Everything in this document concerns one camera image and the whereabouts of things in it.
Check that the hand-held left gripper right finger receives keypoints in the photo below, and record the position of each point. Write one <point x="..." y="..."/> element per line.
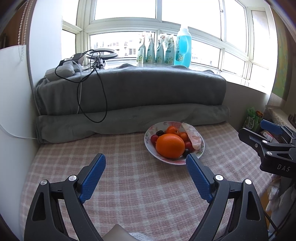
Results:
<point x="198" y="178"/>

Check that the white device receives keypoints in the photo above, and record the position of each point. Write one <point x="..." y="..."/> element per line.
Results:
<point x="60" y="70"/>

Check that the thick folded grey blanket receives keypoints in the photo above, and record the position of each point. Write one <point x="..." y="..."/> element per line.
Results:
<point x="150" y="90"/>

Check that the dark brown curtain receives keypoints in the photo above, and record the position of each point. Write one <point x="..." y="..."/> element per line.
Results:
<point x="11" y="23"/>

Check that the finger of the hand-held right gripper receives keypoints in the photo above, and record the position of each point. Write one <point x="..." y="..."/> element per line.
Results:
<point x="254" y="141"/>
<point x="270" y="127"/>

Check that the green snack packet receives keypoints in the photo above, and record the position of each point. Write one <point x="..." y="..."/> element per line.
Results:
<point x="251" y="121"/>

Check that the white patterned cloth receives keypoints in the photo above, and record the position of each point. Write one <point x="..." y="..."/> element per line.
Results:
<point x="277" y="118"/>

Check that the thin folded grey blanket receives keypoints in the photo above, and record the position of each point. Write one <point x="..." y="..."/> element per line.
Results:
<point x="127" y="122"/>

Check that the brown top can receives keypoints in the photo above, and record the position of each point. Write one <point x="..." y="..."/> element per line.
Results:
<point x="259" y="114"/>

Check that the floral white plate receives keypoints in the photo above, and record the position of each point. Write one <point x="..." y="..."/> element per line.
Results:
<point x="149" y="133"/>

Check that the black power adapter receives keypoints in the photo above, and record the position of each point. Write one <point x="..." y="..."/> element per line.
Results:
<point x="78" y="58"/>

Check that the pink plaid blanket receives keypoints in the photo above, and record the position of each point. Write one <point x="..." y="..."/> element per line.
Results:
<point x="138" y="185"/>

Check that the large orange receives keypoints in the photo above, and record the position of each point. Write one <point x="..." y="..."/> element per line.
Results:
<point x="170" y="146"/>

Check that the grey fabric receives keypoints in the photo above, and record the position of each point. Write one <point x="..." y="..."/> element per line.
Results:
<point x="118" y="233"/>

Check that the small tangerine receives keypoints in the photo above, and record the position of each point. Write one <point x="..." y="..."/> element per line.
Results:
<point x="184" y="136"/>

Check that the white panel board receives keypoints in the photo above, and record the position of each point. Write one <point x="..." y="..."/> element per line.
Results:
<point x="13" y="92"/>

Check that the person's right hand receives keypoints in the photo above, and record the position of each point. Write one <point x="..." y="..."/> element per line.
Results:
<point x="277" y="194"/>

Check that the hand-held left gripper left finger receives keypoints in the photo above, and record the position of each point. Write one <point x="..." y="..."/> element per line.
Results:
<point x="93" y="176"/>

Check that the yellowish wall poster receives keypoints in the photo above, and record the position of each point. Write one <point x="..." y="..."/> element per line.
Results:
<point x="283" y="69"/>

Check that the blue detergent bottle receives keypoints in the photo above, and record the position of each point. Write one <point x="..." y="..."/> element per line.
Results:
<point x="182" y="48"/>

